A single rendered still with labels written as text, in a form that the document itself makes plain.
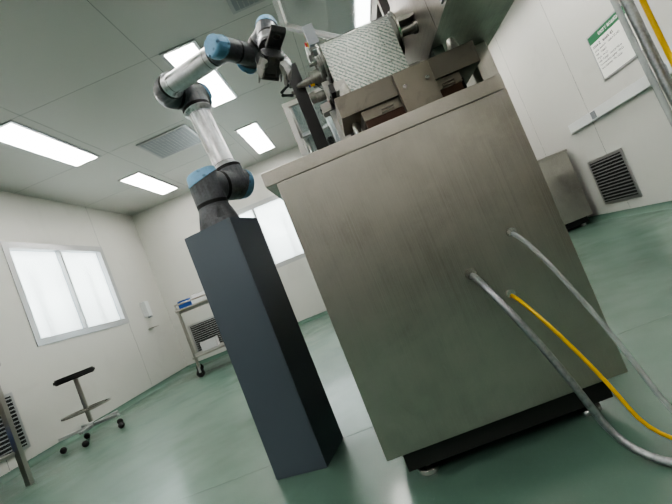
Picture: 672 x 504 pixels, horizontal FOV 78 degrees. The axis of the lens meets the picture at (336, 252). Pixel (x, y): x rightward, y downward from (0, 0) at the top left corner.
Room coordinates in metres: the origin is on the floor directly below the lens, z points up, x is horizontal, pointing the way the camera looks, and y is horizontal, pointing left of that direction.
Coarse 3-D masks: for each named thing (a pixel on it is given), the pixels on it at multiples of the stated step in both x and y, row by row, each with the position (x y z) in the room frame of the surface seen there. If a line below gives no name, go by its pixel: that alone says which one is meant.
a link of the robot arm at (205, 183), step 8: (200, 168) 1.48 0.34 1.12; (208, 168) 1.49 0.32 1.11; (192, 176) 1.47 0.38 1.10; (200, 176) 1.47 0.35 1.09; (208, 176) 1.48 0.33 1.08; (216, 176) 1.51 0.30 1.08; (224, 176) 1.54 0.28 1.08; (192, 184) 1.47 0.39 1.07; (200, 184) 1.47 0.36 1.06; (208, 184) 1.47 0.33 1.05; (216, 184) 1.49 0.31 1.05; (224, 184) 1.52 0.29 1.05; (192, 192) 1.49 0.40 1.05; (200, 192) 1.47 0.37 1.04; (208, 192) 1.47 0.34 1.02; (216, 192) 1.48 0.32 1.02; (224, 192) 1.52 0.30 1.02; (200, 200) 1.47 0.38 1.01
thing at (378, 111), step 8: (456, 72) 1.11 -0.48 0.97; (440, 80) 1.11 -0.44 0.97; (448, 80) 1.11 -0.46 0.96; (456, 80) 1.11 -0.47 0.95; (440, 88) 1.11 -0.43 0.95; (448, 88) 1.11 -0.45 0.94; (456, 88) 1.11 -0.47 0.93; (464, 88) 1.11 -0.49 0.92; (384, 104) 1.12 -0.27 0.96; (392, 104) 1.12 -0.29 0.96; (400, 104) 1.11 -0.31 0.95; (368, 112) 1.12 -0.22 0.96; (376, 112) 1.12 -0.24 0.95; (384, 112) 1.12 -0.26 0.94; (392, 112) 1.12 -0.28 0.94; (400, 112) 1.12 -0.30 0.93; (368, 120) 1.12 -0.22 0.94; (376, 120) 1.12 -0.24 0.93; (384, 120) 1.12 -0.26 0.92; (368, 128) 1.12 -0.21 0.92
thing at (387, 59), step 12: (384, 48) 1.30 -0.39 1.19; (396, 48) 1.30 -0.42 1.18; (348, 60) 1.30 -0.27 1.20; (360, 60) 1.30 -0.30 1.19; (372, 60) 1.30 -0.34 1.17; (384, 60) 1.30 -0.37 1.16; (396, 60) 1.30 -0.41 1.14; (336, 72) 1.31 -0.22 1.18; (348, 72) 1.31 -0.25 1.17; (360, 72) 1.30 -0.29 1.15; (372, 72) 1.30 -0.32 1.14; (384, 72) 1.30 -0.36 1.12; (348, 84) 1.31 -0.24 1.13; (360, 84) 1.30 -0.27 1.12
